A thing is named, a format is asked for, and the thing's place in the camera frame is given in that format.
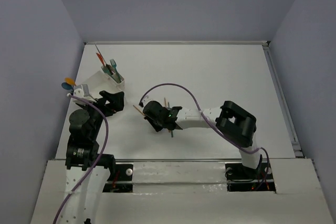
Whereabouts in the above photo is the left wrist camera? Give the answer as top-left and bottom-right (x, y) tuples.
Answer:
(67, 84), (96, 103)

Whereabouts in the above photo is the orange plastic spoon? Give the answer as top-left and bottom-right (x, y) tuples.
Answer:
(65, 77), (76, 87)

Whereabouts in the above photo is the teal fork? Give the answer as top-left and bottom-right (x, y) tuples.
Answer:
(110, 59), (122, 83)
(101, 64), (115, 76)

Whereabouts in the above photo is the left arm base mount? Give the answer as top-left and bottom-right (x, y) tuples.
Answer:
(103, 163), (133, 193)

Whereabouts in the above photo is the orange plastic knife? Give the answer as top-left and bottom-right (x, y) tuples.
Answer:
(96, 53), (106, 66)

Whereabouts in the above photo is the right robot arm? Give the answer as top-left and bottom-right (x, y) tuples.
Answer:
(140, 99), (261, 178)

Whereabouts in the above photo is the white utensil caddy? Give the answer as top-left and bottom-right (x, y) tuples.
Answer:
(79, 70), (125, 103)

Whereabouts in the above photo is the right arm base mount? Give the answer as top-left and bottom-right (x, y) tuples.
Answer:
(225, 162), (276, 192)

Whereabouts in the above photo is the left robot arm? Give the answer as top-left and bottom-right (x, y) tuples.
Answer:
(53, 91), (124, 223)

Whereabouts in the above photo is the blue plastic spoon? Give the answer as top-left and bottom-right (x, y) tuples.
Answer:
(61, 82), (74, 92)

